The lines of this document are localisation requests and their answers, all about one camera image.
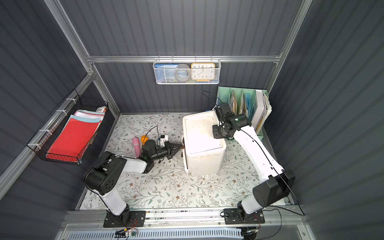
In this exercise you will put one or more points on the pink toy microphone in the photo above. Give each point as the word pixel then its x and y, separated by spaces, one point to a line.
pixel 137 146

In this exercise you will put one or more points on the white vented cable duct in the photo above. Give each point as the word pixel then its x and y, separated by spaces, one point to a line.
pixel 159 234

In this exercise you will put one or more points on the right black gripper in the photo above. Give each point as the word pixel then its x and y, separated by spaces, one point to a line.
pixel 218 132

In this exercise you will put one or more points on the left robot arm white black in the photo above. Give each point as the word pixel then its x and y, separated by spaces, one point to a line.
pixel 102 178

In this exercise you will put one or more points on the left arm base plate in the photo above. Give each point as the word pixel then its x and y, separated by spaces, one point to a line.
pixel 126 219

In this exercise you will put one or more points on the yellow alarm clock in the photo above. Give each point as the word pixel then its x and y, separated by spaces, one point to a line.
pixel 203 72

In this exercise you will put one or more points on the grey tape roll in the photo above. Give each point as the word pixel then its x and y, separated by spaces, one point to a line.
pixel 182 73

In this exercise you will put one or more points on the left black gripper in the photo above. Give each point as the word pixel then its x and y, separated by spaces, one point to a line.
pixel 169 150

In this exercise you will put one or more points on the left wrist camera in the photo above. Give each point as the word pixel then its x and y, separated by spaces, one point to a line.
pixel 163 139

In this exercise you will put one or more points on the white plastic drawer cabinet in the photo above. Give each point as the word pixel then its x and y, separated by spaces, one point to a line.
pixel 202 153

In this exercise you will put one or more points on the black wire side basket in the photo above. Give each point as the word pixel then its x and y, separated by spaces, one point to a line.
pixel 76 105

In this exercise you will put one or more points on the mint green file organizer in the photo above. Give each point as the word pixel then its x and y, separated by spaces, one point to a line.
pixel 240 100

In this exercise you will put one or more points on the white wire wall basket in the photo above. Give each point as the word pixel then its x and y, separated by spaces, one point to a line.
pixel 189 61

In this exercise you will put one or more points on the orange toy microphone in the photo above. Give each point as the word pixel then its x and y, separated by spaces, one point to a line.
pixel 144 138

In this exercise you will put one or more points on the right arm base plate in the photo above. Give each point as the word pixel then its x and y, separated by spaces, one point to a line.
pixel 234 216

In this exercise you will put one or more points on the red paper folder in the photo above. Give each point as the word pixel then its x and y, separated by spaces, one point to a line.
pixel 75 135

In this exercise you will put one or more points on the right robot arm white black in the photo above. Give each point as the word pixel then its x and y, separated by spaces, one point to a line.
pixel 275 182

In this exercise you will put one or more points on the blue box in basket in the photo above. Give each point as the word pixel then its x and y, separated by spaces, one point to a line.
pixel 165 73

